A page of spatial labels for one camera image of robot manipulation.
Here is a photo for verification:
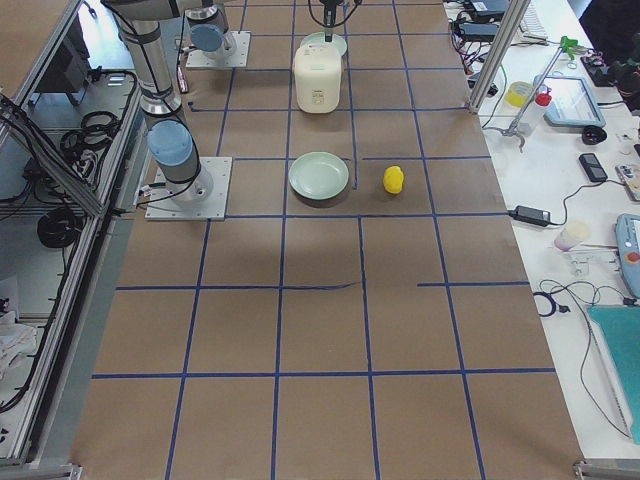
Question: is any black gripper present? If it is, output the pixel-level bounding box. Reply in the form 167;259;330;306
320;0;340;42

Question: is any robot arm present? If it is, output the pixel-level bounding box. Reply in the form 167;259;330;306
102;1;213;204
186;1;342;70

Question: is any green plate near arm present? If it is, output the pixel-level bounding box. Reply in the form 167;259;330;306
289;151;349;200
300;31;348;57

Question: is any yellow toy potato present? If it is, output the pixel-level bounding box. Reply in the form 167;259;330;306
382;165;405;195

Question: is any yellow tape roll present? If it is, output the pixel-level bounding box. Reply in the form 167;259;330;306
504;81;533;108

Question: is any squeeze bottle red cap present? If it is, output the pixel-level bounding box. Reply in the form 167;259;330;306
518;91;552;136

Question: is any metal grabber tool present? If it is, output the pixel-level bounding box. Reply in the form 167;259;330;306
493;36;579;152

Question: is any blue tablet pendant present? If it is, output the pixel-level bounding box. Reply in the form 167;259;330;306
543;75;606;128

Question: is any black power adapter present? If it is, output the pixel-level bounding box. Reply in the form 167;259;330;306
508;205;551;227

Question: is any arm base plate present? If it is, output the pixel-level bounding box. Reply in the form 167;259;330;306
145;157;233;221
186;27;251;70

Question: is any aluminium frame post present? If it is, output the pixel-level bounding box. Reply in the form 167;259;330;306
467;0;530;114

